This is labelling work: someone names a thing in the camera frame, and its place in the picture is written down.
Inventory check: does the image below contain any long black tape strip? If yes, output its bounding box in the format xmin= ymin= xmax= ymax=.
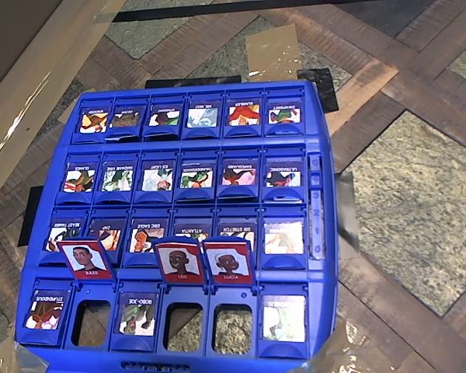
xmin=112 ymin=0 xmax=377 ymax=23

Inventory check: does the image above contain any brown cardboard screen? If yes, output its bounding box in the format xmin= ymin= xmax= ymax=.
xmin=0 ymin=0 xmax=127 ymax=213

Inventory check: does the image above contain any red Ozend face card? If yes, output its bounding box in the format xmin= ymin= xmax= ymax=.
xmin=21 ymin=287 xmax=73 ymax=345

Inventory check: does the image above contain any black tape piece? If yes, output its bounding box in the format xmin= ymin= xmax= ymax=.
xmin=297 ymin=68 xmax=341 ymax=114
xmin=145 ymin=75 xmax=242 ymax=91

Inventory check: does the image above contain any red Lucia face card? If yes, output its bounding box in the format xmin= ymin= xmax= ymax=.
xmin=201 ymin=236 xmax=256 ymax=287

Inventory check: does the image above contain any red Leo face card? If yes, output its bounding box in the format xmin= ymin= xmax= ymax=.
xmin=153 ymin=236 xmax=205 ymax=287

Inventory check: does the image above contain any blue plastic game board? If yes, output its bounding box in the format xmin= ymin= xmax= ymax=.
xmin=14 ymin=79 xmax=339 ymax=373

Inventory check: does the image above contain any red Jules face card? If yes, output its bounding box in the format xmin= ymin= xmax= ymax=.
xmin=57 ymin=237 xmax=116 ymax=281

